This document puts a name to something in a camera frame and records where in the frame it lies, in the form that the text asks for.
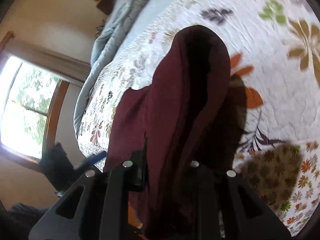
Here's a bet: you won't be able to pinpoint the maroon pants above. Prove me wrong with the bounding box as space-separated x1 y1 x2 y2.
104 25 246 239

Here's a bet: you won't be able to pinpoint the wooden framed window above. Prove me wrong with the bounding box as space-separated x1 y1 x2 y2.
1 31 70 172

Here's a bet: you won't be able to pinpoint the brown window valance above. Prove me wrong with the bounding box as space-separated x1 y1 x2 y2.
4 39 91 87

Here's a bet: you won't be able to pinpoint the light blue comforter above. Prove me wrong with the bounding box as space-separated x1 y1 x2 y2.
73 0 176 138

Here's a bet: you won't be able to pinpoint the white floral quilt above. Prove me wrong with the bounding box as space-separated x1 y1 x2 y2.
76 0 319 238

